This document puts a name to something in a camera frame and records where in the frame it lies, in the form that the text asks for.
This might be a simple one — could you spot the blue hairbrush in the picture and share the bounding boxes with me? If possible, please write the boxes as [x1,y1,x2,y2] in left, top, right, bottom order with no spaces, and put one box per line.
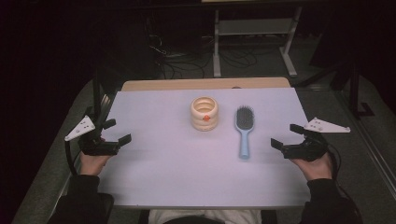
[233,105,256,161]

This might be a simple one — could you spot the grey metal desk frame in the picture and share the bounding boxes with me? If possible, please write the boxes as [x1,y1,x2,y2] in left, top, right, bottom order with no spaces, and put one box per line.
[212,6,304,79]

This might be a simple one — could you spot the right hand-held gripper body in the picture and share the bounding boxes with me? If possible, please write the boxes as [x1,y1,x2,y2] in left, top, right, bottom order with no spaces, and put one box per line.
[281,117,352,163]

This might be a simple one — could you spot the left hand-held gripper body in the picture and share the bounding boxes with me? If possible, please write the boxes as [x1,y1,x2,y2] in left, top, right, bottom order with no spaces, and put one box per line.
[64,115,121,157]

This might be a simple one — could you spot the person's white shirt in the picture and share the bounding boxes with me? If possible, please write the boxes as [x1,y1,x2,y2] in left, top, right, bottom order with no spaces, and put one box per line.
[148,208,263,224]

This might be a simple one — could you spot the black floor cables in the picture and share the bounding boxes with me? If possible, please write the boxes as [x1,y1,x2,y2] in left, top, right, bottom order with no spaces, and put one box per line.
[145,33,269,79]

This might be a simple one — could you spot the person's right hand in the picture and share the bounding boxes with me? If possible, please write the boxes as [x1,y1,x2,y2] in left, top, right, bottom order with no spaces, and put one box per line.
[290,151,334,182]

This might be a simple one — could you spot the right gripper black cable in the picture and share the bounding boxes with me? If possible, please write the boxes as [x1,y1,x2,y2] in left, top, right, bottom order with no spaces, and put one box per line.
[326,144,344,189]

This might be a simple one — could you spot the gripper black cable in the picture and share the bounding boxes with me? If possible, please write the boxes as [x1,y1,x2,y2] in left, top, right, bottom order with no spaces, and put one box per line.
[326,144,344,189]
[64,139,79,177]

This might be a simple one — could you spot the black metal stand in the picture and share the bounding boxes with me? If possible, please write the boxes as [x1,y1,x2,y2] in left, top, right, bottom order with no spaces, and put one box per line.
[294,55,375,119]
[91,67,126,126]

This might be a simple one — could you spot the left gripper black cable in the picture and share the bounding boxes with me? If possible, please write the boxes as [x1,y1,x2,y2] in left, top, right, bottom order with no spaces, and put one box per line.
[64,139,79,177]

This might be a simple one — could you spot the person's left hand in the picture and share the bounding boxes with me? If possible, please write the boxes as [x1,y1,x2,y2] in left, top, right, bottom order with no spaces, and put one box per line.
[78,151,113,178]

